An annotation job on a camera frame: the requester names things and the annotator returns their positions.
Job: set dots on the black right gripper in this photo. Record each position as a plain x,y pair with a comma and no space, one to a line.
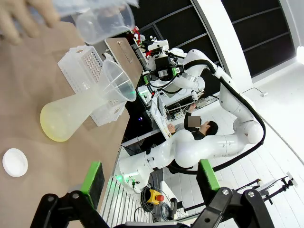
162,69

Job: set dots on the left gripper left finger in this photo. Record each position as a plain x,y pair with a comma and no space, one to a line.
93,183

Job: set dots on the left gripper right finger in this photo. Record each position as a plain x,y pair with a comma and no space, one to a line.
207,180

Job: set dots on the translucent white Erlenmeyer flask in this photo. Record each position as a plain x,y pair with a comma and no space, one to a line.
61,118

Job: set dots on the clear plastic beaker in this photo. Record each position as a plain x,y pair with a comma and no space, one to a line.
104,26

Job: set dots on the white perforated plastic basket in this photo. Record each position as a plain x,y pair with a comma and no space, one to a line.
83,69

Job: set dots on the white round lid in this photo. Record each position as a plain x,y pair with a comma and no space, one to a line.
14,162

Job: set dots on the clear graduated cylinder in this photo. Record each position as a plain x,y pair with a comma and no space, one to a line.
78,6

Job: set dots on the white slatted robot base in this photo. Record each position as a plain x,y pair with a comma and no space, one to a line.
123,209

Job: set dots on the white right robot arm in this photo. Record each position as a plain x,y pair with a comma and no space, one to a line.
213,145

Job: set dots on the person's right hand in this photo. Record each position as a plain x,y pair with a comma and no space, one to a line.
21,14

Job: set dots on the cluttered equipment cart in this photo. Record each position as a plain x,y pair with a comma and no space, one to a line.
152,45

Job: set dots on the white desk with monitor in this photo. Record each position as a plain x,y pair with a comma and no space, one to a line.
160,114

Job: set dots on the brown flat board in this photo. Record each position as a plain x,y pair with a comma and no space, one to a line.
123,57

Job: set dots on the clear plastic funnel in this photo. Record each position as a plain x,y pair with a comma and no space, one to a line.
118,80

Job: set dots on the seated person dark clothes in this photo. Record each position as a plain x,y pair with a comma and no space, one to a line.
202,135

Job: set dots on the yellow emergency stop button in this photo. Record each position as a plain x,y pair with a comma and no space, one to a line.
155,196

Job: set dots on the black camera stand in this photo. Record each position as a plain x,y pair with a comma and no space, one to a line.
273,190

